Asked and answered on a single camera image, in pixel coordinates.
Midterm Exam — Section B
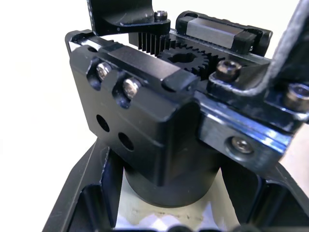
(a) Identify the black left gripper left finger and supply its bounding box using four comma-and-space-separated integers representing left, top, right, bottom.
40, 140, 124, 232

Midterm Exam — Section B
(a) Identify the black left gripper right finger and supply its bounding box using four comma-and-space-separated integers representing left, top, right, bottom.
223, 161, 309, 232

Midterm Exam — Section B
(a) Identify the black gripper body workpiece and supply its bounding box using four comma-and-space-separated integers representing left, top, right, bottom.
64, 10, 302, 209

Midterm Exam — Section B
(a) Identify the silver countersunk screw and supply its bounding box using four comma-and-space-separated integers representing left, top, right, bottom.
231, 136, 254, 154

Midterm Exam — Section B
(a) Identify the dark socket head screw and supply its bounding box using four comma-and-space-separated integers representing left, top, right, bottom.
216, 59, 242, 82
282, 83, 309, 112

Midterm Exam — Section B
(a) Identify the silver pan head screw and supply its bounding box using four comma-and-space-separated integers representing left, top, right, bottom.
96, 61, 112, 81
122, 77, 141, 100

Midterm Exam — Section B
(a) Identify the black finger piece with pad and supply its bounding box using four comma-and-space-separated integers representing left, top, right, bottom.
207, 0, 309, 134

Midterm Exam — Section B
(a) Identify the smooth black finger piece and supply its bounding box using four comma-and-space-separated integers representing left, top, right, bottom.
86, 0, 172, 37

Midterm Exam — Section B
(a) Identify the small black socket screw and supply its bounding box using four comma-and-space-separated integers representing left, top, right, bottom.
154, 10, 168, 22

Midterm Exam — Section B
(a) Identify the black pinion gear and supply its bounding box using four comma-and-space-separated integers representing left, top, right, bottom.
158, 45, 213, 78

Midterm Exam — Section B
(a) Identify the steel linear rail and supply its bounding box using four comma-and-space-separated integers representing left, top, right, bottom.
185, 18, 242, 49

